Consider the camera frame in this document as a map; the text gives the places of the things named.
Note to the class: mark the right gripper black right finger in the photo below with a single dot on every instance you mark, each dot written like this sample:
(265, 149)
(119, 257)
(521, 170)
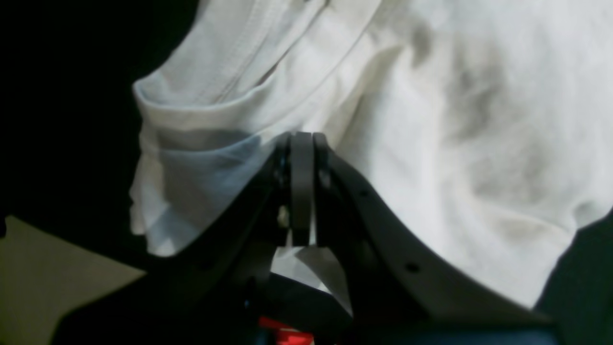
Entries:
(401, 292)

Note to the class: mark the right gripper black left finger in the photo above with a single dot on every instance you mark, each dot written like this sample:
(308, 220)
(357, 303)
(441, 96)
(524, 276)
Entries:
(214, 290)

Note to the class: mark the white T-shirt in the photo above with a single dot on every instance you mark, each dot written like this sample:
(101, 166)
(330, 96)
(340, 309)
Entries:
(485, 125)

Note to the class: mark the black table cloth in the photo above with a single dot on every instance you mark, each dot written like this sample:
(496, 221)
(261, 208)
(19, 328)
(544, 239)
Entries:
(70, 131)

